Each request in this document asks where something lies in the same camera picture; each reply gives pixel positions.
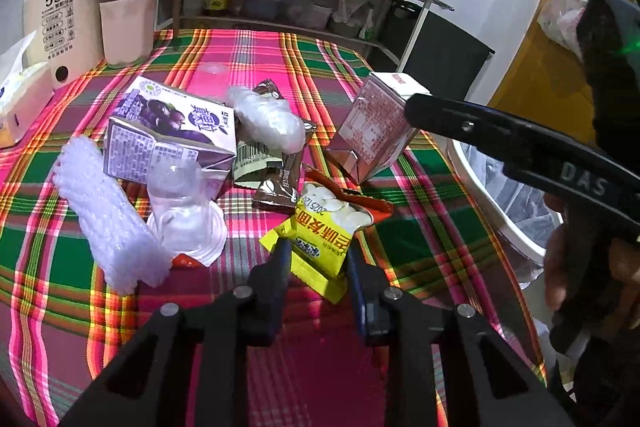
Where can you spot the purple milk carton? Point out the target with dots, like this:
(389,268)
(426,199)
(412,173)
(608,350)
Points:
(165,122)

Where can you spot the clear plastic cup red lid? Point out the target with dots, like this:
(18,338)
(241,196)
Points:
(185,217)

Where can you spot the plaid tablecloth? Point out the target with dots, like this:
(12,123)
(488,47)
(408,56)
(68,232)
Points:
(425,217)

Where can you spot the pink pitcher with brown lid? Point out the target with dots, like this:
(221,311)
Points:
(125,27)

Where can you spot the crumpled plastic bags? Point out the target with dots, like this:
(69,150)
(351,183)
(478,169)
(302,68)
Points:
(356,14)

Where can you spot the pink milk carton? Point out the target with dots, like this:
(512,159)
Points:
(370,127)

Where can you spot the brown snack wrapper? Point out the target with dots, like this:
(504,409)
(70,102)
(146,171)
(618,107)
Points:
(270,89)
(277,189)

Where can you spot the hanging plastic bag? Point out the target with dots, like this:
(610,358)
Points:
(562,14)

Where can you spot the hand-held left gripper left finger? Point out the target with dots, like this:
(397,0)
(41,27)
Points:
(282,259)

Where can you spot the white tissue box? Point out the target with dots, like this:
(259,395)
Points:
(20,102)

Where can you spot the cream water warmer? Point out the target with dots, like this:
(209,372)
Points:
(60,32)

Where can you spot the clear plastic wrapper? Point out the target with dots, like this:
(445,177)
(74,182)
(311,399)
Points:
(270,122)

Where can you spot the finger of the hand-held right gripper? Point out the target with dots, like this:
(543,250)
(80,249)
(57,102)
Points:
(450,117)

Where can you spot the person's right hand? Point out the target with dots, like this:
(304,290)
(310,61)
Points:
(554,257)

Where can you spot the clear plastic bin liner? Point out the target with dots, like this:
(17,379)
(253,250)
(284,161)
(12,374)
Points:
(515,197)

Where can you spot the white foam net sleeve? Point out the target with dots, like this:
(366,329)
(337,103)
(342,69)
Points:
(100,217)

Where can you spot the green and white wrapper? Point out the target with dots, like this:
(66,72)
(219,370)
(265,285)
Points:
(252,159)

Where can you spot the white waste bin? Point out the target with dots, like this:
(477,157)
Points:
(470,184)

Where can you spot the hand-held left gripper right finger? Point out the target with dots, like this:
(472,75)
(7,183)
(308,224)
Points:
(356,279)

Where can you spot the yellow snack packet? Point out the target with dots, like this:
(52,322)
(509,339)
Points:
(320,242)

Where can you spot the wooden door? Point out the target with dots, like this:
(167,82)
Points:
(540,72)

